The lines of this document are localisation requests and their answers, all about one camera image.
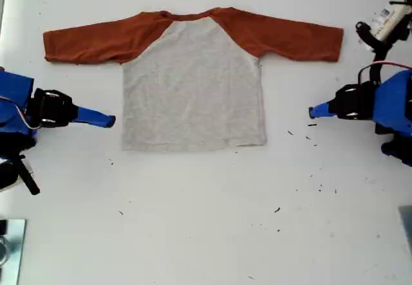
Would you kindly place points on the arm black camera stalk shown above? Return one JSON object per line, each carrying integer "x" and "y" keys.
{"x": 378, "y": 48}
{"x": 29, "y": 179}

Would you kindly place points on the arm camera box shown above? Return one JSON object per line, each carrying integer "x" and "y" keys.
{"x": 8, "y": 175}
{"x": 391, "y": 19}

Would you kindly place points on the steel base plate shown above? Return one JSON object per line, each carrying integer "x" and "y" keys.
{"x": 16, "y": 253}

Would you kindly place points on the grey t-shirt with orange sleeves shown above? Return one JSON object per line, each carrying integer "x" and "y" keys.
{"x": 193, "y": 88}

